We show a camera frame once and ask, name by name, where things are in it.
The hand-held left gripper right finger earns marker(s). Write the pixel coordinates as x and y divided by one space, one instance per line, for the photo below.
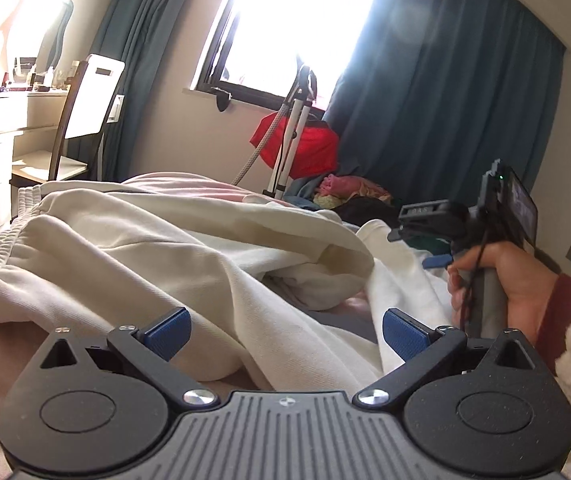
404 335

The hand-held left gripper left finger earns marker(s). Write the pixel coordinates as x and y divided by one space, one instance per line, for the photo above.
168 334

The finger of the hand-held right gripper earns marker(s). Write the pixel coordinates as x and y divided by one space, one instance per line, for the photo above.
430 215
439 260

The cream sweatpants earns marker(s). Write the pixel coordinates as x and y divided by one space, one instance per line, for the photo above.
140 260

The person's right hand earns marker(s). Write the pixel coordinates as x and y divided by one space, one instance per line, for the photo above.
525 285

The black crumpled cloth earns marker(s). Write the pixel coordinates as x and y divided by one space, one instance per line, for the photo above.
370 210

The pink crumpled cloth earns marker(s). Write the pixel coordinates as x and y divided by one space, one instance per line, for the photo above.
338 186

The wide blue-grey curtain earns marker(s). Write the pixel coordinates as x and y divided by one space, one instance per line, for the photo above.
445 90

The red cloth bag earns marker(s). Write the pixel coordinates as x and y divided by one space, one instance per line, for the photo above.
313 147

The black framed window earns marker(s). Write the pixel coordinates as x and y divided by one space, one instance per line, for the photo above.
295 20

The wooden chair with white back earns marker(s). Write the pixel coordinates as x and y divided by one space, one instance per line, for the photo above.
92 95

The group of toiletry bottles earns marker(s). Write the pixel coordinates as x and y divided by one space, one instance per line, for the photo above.
40 77

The narrow blue-grey curtain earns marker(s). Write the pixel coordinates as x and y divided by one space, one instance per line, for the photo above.
140 25

